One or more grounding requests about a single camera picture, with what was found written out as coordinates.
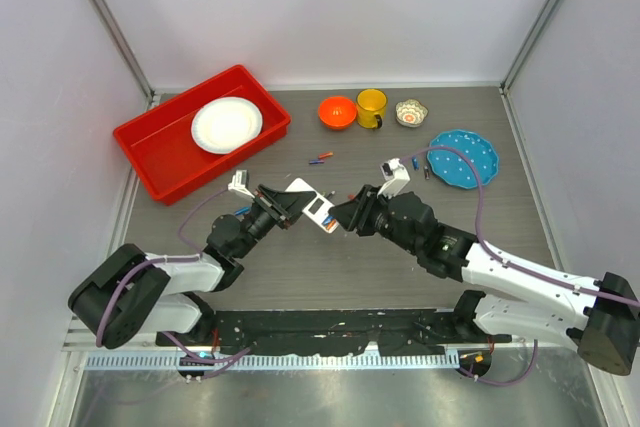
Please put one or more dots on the white remote control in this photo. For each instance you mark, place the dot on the white remote control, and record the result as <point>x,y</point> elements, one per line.
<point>318,209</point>

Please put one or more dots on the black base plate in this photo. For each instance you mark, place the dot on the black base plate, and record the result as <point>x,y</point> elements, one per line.
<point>338,333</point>

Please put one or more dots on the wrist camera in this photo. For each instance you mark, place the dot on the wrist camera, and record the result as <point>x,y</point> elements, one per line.
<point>239,185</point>
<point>396,178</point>

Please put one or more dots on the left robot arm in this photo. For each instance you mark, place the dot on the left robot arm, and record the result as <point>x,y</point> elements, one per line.
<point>133,292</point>

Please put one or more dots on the red plastic bin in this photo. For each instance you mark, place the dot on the red plastic bin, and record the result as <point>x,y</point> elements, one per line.
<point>160,148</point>

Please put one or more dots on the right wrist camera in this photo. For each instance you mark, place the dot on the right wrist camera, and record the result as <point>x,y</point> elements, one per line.
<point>396,178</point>

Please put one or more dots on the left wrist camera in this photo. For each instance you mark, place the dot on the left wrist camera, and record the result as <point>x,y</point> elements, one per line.
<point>239,185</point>

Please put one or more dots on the orange bowl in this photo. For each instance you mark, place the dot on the orange bowl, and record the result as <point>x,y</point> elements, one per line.
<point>337,112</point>

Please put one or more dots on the patterned small bowl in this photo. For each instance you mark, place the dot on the patterned small bowl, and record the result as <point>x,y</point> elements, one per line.
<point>410,113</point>

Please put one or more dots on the white cable duct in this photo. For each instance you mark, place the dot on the white cable duct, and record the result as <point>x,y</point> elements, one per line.
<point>174,360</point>

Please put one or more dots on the blue dotted plate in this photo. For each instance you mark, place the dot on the blue dotted plate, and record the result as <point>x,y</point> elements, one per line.
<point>455,152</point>

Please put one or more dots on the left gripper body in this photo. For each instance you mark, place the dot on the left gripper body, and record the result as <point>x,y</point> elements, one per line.
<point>263,217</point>

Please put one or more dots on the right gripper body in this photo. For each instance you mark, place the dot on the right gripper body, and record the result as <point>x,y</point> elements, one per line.
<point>374,217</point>

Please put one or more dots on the white paper plate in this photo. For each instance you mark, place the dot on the white paper plate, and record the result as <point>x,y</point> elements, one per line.
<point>225,124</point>

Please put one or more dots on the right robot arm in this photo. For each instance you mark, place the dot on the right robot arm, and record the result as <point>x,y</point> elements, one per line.
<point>598,318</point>

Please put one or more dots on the yellow mug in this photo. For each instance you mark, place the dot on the yellow mug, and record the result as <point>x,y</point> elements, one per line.
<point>371,107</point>

